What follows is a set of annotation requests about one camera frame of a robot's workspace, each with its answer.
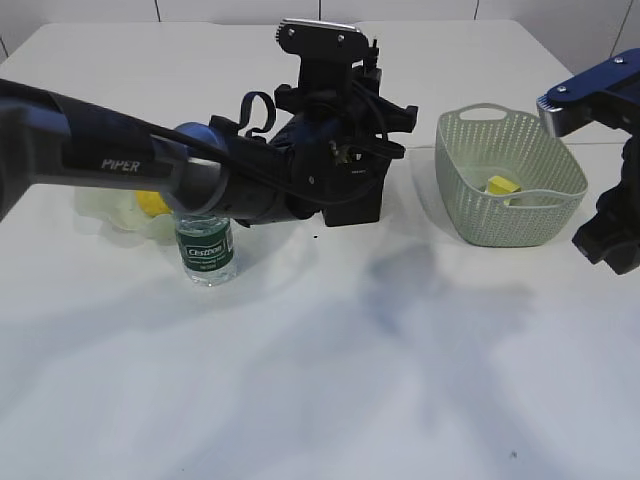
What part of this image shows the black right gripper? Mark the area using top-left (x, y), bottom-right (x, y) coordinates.
top-left (572, 107), bottom-right (639, 275)

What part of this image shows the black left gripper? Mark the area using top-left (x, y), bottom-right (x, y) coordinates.
top-left (209, 65), bottom-right (418, 225)

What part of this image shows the yellow waste paper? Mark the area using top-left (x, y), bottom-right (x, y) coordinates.
top-left (483, 175), bottom-right (522, 206)

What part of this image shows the clear water bottle green label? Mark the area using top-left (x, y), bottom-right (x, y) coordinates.
top-left (172, 212), bottom-right (237, 287)

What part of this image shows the yellow pear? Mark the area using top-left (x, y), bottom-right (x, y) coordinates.
top-left (135, 190), bottom-right (172, 218)

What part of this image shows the black pen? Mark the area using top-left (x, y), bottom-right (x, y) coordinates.
top-left (363, 38), bottom-right (382, 93)

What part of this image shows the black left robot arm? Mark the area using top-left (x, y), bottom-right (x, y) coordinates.
top-left (1, 65), bottom-right (418, 227)

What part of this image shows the black square pen holder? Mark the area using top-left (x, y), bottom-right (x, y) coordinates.
top-left (322, 153), bottom-right (391, 227)

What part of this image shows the green woven plastic basket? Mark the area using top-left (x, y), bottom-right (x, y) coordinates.
top-left (435, 103), bottom-right (588, 248)

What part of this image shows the pale green wavy glass plate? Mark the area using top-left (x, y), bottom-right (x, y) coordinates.
top-left (74, 187), bottom-right (175, 242)

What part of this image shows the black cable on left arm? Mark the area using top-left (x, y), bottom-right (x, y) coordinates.
top-left (149, 89), bottom-right (391, 206)

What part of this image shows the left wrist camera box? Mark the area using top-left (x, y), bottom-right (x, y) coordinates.
top-left (275, 19), bottom-right (369, 65)

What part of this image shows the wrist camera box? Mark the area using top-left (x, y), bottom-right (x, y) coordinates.
top-left (275, 19), bottom-right (369, 65)
top-left (536, 48), bottom-right (639, 138)

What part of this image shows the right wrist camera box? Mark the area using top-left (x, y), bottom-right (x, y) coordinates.
top-left (536, 48), bottom-right (639, 138)

